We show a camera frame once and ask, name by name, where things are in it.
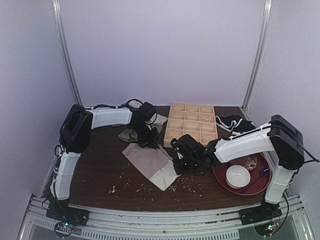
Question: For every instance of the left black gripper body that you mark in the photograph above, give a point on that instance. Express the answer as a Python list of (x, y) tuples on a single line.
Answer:
[(146, 141)]

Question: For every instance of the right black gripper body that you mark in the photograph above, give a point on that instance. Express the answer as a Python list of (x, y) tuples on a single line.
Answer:
[(177, 153)]

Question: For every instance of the mauve and cream underwear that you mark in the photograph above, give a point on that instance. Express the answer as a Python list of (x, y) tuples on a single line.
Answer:
[(153, 163)]

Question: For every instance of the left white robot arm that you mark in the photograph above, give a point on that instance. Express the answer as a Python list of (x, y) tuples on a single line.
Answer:
[(75, 135)]

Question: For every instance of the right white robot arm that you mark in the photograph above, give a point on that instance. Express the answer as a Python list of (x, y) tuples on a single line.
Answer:
[(278, 136)]

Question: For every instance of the olive green underwear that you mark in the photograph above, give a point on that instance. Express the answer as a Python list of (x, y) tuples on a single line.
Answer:
[(130, 133)]

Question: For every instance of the wooden compartment tray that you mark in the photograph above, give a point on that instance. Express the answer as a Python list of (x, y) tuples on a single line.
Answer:
[(198, 121)]

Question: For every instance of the white bowl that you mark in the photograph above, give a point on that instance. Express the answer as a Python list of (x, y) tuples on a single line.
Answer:
[(237, 177)]

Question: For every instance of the black and white garment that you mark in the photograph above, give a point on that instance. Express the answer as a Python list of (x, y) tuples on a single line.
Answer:
[(234, 124)]

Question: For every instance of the red floral dish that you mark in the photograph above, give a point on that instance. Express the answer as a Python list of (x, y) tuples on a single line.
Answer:
[(251, 163)]

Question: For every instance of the round red tray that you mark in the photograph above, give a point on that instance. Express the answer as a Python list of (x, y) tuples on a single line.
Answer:
[(258, 168)]

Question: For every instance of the purple spoon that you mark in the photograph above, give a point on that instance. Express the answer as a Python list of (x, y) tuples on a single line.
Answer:
[(263, 174)]

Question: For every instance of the left aluminium frame post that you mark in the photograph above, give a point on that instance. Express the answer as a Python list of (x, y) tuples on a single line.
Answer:
[(57, 11)]

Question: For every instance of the aluminium frame post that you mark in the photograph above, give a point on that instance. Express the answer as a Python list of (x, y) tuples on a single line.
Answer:
[(257, 64), (57, 11)]

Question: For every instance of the front aluminium rail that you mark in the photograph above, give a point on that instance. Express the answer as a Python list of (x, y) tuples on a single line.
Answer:
[(217, 224)]

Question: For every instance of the right aluminium frame post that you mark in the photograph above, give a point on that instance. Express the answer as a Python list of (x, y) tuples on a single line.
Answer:
[(257, 64)]

